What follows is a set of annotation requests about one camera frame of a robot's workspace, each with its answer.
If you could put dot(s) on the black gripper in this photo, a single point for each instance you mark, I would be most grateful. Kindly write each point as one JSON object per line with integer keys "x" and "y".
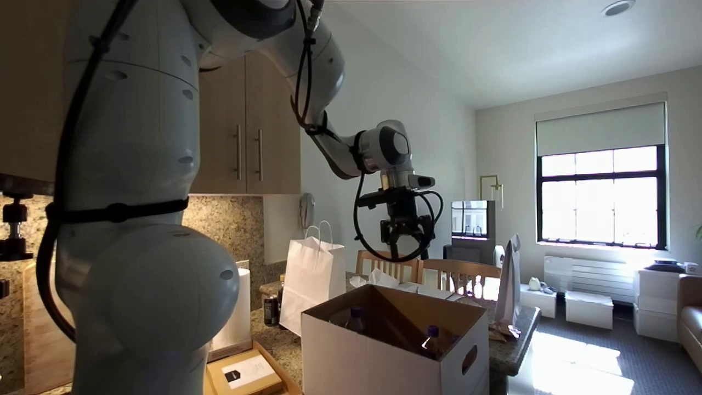
{"x": 402, "y": 208}

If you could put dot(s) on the clear water bottle blue cap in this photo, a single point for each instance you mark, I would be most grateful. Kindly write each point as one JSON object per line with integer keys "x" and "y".
{"x": 355, "y": 317}
{"x": 430, "y": 333}

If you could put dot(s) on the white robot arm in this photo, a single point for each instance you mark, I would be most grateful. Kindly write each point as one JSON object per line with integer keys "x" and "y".
{"x": 131, "y": 220}

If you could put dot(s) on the white cardboard box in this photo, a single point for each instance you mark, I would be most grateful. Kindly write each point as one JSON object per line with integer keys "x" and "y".
{"x": 364, "y": 365}

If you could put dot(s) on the white storage box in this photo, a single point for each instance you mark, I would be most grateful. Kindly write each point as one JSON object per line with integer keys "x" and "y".
{"x": 539, "y": 300}
{"x": 587, "y": 309}

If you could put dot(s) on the wooden chair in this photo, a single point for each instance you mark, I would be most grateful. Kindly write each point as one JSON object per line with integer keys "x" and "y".
{"x": 386, "y": 254}
{"x": 460, "y": 266}

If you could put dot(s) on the television screen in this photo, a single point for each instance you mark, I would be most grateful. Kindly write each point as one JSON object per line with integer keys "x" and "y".
{"x": 472, "y": 220}

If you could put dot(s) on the white paper bag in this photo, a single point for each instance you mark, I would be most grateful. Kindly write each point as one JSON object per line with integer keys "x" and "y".
{"x": 310, "y": 277}

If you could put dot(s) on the dark dining table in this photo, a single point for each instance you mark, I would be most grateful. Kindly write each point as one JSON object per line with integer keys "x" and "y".
{"x": 522, "y": 330}

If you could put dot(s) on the white paper towel roll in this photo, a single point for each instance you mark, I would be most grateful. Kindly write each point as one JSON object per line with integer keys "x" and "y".
{"x": 236, "y": 314}

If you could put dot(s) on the white radiator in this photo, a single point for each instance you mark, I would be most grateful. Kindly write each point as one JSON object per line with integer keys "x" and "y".
{"x": 583, "y": 275}

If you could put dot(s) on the black framed window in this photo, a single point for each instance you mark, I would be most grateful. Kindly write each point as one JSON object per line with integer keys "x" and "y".
{"x": 598, "y": 212}

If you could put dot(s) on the pale flat board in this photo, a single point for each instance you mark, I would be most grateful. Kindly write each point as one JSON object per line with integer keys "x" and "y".
{"x": 255, "y": 373}

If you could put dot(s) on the white roller blind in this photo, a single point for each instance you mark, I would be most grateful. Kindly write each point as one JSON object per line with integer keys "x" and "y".
{"x": 598, "y": 128}

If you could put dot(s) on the brown shallow cardboard tray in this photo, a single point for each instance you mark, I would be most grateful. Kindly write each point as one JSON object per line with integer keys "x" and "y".
{"x": 211, "y": 375}

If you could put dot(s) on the white drawer cabinet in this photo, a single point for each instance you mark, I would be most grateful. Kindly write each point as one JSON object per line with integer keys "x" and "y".
{"x": 659, "y": 304}

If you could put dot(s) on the ceiling smoke detector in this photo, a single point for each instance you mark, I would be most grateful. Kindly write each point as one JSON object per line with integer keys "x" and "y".
{"x": 617, "y": 6}

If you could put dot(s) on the white wall intercom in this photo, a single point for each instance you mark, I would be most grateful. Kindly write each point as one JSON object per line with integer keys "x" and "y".
{"x": 305, "y": 212}

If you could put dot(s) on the wooden wall cabinet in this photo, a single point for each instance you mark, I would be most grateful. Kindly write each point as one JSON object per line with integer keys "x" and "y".
{"x": 219, "y": 131}

